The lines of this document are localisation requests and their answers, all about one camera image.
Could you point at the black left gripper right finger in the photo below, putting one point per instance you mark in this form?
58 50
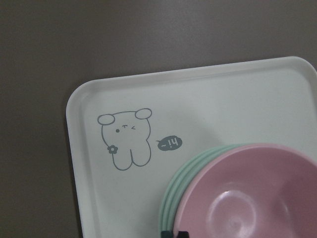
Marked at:
183 234

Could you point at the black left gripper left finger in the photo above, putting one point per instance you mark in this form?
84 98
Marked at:
166 234

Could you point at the small pink bowl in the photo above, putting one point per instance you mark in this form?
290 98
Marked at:
254 191

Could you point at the green bowl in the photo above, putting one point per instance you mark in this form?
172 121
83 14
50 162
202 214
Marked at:
188 176
170 196
169 187

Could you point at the top green bowl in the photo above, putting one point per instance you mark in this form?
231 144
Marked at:
188 176

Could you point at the white rabbit tray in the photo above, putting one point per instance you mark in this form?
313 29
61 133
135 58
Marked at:
192 110

